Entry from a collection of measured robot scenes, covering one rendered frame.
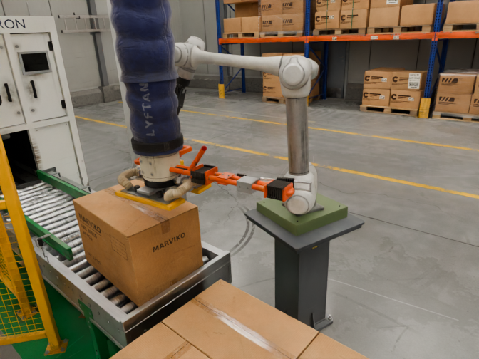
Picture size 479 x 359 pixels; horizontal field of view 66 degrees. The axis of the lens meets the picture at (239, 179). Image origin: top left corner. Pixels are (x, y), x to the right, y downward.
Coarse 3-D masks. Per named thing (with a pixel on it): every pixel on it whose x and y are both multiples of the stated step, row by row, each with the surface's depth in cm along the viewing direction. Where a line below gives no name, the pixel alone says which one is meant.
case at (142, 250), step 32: (96, 192) 209; (96, 224) 185; (128, 224) 172; (160, 224) 173; (192, 224) 187; (96, 256) 200; (128, 256) 167; (160, 256) 177; (192, 256) 193; (128, 288) 180; (160, 288) 182
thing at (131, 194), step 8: (120, 192) 167; (128, 192) 165; (136, 192) 165; (160, 192) 158; (136, 200) 161; (144, 200) 158; (152, 200) 158; (160, 200) 156; (176, 200) 157; (184, 200) 158; (160, 208) 154; (168, 208) 151
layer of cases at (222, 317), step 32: (224, 288) 188; (192, 320) 169; (224, 320) 168; (256, 320) 167; (288, 320) 166; (128, 352) 153; (160, 352) 152; (192, 352) 152; (224, 352) 151; (256, 352) 150; (288, 352) 150; (320, 352) 149; (352, 352) 148
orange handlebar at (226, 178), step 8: (184, 152) 184; (136, 160) 171; (176, 168) 158; (208, 176) 149; (216, 176) 148; (224, 176) 146; (232, 176) 148; (224, 184) 145; (232, 184) 143; (256, 184) 138; (288, 192) 131
